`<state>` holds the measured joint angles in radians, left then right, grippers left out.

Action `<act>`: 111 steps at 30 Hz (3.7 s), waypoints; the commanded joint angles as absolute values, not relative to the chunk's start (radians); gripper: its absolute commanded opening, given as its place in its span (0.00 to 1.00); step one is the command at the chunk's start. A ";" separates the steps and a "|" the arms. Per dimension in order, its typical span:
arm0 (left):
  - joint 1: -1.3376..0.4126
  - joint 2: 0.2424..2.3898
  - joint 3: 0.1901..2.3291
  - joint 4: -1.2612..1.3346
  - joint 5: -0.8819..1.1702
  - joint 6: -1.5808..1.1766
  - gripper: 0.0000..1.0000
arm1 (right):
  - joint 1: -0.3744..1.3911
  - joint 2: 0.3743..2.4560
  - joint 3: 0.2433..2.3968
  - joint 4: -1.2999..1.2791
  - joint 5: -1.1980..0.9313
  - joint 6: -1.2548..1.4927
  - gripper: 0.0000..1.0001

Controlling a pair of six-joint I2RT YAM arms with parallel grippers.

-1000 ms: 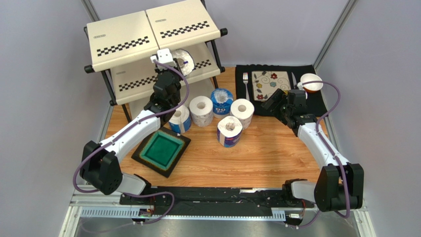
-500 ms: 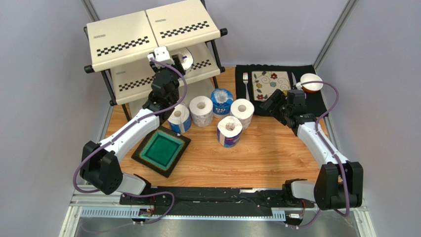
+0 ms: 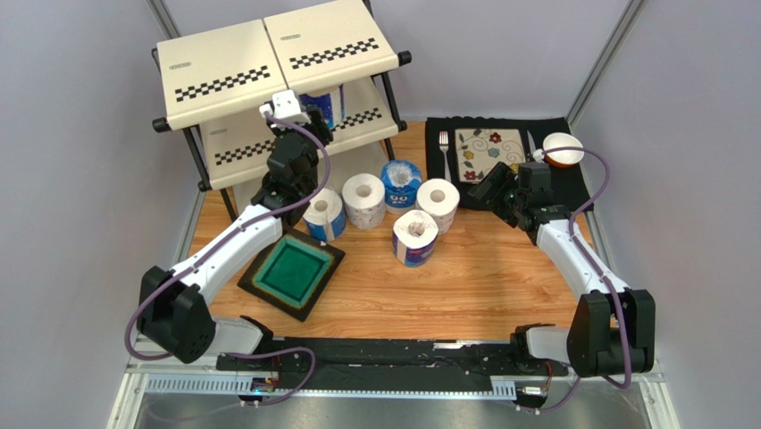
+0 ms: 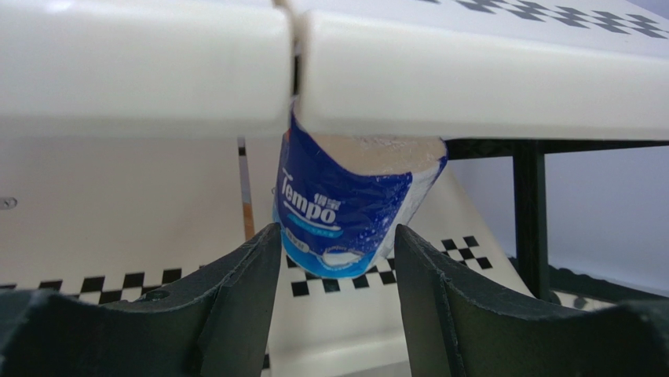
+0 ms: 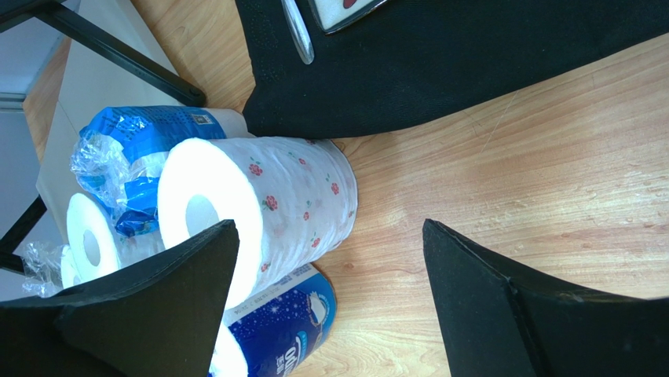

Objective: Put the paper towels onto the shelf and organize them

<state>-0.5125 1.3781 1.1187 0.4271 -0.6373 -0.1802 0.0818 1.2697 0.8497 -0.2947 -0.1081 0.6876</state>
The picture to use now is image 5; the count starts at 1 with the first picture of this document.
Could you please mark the white floral paper roll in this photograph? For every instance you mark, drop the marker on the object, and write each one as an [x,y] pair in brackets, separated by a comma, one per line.
[97,249]

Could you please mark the blue cartoon-face wrapped roll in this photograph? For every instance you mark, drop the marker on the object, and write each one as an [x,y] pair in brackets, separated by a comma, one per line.
[120,155]

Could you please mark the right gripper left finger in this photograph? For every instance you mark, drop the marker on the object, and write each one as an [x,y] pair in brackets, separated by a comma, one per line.
[157,317]

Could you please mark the silver fork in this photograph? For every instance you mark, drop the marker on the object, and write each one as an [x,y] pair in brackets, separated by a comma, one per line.
[299,32]

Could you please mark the plastic-wrapped roll blue label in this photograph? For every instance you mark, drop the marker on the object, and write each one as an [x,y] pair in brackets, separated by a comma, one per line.
[48,269]

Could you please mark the black cloth placemat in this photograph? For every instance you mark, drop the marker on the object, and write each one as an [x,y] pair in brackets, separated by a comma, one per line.
[411,62]

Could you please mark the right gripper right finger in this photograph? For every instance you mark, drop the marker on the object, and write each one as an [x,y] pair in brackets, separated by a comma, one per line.
[499,317]

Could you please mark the dark blue roll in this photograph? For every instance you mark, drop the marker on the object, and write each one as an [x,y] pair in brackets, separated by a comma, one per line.
[274,331]

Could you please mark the white red-floral paper roll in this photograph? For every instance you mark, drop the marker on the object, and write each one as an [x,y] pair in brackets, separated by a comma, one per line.
[292,200]

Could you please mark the square floral plate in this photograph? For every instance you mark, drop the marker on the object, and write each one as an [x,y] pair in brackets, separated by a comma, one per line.
[335,15]

